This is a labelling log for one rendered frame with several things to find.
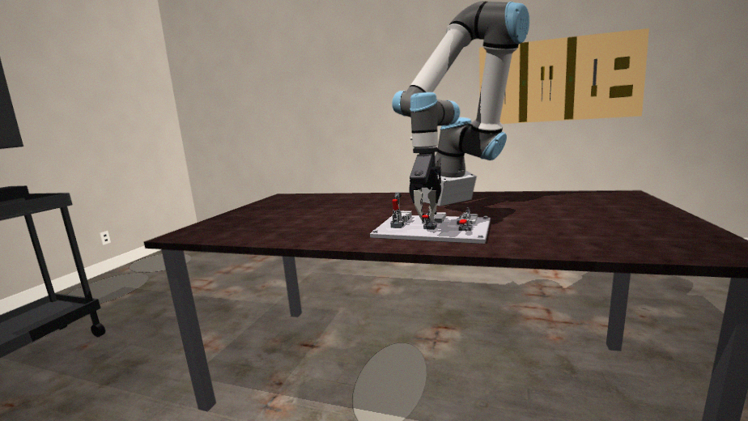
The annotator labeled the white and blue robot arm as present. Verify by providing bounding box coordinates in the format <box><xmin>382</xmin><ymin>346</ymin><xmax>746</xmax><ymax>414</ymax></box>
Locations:
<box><xmin>392</xmin><ymin>1</ymin><xmax>529</xmax><ymax>178</ymax></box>

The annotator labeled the toggle clamp with red handle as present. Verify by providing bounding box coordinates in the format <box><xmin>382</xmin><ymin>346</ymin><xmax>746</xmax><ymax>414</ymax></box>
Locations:
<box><xmin>390</xmin><ymin>192</ymin><xmax>404</xmax><ymax>228</ymax></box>
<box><xmin>422</xmin><ymin>211</ymin><xmax>437</xmax><ymax>230</ymax></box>
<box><xmin>459</xmin><ymin>207</ymin><xmax>472</xmax><ymax>231</ymax></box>

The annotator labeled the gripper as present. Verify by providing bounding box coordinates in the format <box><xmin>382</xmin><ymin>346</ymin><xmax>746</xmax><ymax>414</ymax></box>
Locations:
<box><xmin>409</xmin><ymin>147</ymin><xmax>441</xmax><ymax>222</ymax></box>

